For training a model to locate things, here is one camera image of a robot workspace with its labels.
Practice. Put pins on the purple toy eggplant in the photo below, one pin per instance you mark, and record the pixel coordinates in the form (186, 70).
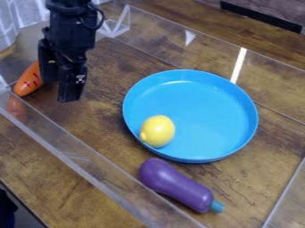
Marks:
(164, 179)

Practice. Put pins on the clear acrylic enclosure wall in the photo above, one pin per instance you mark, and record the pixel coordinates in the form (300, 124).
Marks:
(70, 158)

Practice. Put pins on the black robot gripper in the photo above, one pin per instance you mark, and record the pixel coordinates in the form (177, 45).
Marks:
(69, 38)

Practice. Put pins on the orange toy carrot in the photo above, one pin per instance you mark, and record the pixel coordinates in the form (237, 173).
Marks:
(30, 81)

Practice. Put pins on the black bar in background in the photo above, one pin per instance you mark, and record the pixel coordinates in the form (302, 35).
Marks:
(284, 24)

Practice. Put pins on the blue round tray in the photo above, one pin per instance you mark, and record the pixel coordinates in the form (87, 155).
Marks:
(212, 110)

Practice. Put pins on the yellow toy lemon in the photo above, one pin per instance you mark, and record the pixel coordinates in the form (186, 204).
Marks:
(157, 131)

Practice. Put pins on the white patterned curtain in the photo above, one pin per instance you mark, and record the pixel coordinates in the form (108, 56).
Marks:
(18, 14)

